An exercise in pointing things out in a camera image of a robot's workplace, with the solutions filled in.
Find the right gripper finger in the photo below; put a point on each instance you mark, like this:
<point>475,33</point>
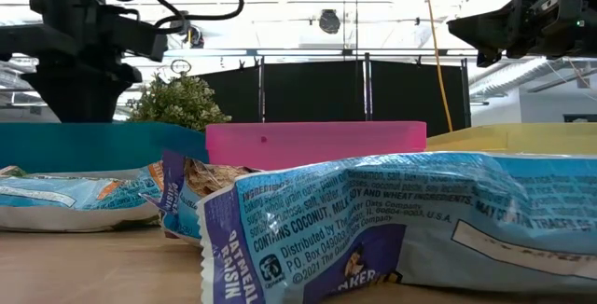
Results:
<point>487,59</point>
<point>490,26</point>

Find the black partition panel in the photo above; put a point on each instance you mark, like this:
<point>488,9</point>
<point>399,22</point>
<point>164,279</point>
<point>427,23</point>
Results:
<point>410,89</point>
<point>312,89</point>
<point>242,94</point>

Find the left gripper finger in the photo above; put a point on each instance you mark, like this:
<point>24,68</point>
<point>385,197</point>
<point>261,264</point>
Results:
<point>100,96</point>
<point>63,96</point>

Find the yellow plastic bin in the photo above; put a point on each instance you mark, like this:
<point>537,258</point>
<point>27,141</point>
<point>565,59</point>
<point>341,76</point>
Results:
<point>536,138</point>

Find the oatmeal raisin granola bar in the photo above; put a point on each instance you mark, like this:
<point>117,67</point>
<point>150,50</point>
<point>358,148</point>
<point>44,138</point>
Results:
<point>373,229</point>
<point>179,211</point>

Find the horizontal metal beam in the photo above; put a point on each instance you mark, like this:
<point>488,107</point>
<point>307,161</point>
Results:
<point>303,52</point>

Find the orange label granola bar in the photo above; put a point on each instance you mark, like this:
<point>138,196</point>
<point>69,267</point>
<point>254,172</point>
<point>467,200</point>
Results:
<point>70,197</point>

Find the green artificial plant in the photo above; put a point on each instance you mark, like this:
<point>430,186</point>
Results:
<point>182,103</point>

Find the pink plastic bin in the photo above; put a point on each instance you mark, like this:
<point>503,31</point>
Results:
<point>317,143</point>

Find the dark wall box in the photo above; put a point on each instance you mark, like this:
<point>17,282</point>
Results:
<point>580,118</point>

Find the blue plastic bin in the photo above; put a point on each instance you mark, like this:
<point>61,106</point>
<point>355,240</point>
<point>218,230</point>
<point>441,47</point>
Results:
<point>93,145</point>

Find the black ceiling dome fixture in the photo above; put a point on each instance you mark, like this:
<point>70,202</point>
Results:
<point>329,22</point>
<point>195,36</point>

